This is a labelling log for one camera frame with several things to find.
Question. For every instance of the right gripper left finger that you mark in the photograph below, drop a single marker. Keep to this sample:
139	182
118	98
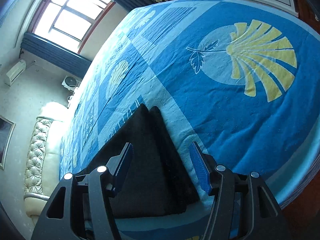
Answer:
63	215

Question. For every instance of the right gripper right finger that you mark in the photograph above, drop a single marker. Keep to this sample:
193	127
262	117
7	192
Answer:
260	213

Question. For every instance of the black pants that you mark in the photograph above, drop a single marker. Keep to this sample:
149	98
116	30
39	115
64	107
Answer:
157	183

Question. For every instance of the cream tufted leather headboard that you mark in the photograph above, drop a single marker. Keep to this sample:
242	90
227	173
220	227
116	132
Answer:
43	159

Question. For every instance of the white floor fan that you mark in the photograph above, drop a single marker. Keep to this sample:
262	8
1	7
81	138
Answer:
70	83

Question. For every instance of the blue patterned bed sheet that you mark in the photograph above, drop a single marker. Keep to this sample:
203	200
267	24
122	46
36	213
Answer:
240	79

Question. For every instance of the dark blue left curtain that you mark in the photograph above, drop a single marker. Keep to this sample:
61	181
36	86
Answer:
55	54

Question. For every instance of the framed dark wall picture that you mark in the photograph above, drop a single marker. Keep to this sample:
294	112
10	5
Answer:
7	128

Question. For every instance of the white wall air conditioner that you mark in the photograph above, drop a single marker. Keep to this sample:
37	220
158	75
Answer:
15	72

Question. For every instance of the window with brown frame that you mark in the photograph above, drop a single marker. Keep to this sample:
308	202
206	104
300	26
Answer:
69	23

